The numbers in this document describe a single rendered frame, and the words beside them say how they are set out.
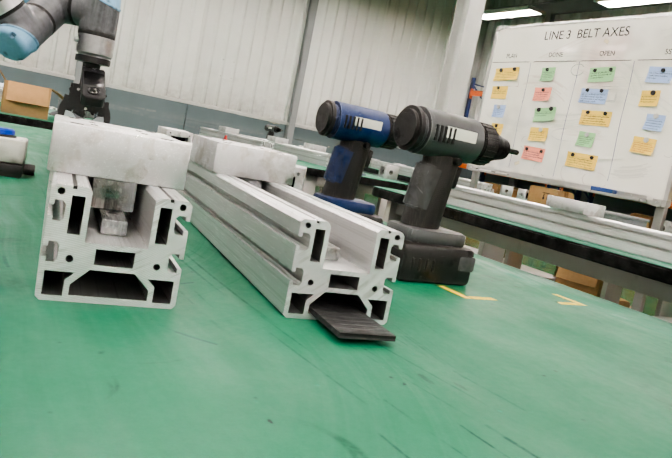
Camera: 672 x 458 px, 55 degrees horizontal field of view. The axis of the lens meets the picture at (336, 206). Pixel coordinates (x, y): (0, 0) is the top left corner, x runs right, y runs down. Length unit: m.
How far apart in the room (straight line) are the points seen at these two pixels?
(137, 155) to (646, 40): 3.53
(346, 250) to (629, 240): 1.68
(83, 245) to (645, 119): 3.48
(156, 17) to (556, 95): 9.49
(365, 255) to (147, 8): 12.12
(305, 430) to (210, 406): 0.05
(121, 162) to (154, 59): 12.04
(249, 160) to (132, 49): 11.70
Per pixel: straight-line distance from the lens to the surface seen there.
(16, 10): 1.42
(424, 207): 0.82
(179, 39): 12.74
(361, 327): 0.53
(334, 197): 1.02
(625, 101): 3.88
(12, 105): 3.41
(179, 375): 0.40
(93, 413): 0.35
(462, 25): 9.63
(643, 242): 2.18
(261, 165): 0.85
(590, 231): 2.30
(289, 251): 0.55
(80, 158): 0.56
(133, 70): 12.50
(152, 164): 0.57
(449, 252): 0.84
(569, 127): 4.07
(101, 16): 1.46
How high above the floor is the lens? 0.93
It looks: 5 degrees down
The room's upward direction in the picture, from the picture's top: 11 degrees clockwise
